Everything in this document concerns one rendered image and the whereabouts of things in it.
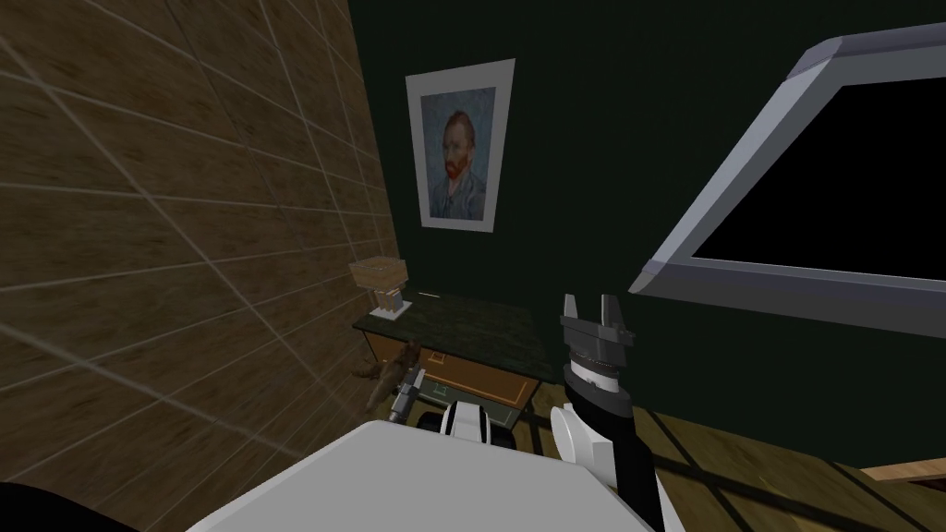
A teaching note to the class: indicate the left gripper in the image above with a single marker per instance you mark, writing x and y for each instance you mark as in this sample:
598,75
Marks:
412,383

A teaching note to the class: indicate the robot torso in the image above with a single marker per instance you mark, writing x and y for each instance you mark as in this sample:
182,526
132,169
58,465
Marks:
443,488

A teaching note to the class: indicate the grey-framed window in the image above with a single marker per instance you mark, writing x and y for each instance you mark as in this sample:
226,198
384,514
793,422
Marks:
835,177

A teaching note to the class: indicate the dark-topped wooden desk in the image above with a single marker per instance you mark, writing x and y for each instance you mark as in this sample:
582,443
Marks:
473,332

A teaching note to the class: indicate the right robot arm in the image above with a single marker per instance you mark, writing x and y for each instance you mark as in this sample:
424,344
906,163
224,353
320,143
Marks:
619,443

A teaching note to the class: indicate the framed portrait painting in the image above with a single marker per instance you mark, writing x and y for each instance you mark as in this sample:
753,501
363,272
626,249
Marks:
460,151

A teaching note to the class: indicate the tan table lamp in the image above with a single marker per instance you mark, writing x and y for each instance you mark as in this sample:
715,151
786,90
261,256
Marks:
378,275

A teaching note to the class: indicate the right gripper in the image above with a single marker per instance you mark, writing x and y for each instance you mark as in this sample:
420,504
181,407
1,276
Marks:
595,343

